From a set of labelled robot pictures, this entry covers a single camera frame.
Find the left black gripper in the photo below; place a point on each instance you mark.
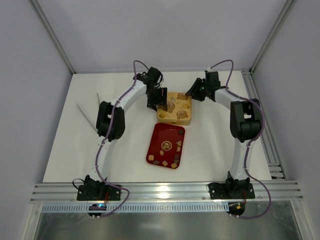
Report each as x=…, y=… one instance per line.
x=157, y=99

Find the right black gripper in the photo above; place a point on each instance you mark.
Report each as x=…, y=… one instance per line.
x=195, y=89

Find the silver tin lid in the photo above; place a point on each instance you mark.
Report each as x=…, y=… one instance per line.
x=179, y=106

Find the metal tongs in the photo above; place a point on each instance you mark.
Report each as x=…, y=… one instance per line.
x=89, y=110

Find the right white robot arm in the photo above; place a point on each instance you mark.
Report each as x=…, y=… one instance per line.
x=246, y=123

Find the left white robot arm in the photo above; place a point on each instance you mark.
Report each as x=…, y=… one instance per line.
x=110, y=125

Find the gold chocolate box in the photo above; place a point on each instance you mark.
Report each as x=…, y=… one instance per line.
x=178, y=122

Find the red tray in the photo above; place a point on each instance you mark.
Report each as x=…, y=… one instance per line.
x=166, y=144

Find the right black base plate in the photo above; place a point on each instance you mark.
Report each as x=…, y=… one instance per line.
x=219, y=191

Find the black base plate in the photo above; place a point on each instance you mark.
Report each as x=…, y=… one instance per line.
x=219, y=191
x=100, y=193

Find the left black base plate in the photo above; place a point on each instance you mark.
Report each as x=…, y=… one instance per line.
x=100, y=193

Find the aluminium front rail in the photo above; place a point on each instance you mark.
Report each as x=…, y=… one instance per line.
x=159, y=197

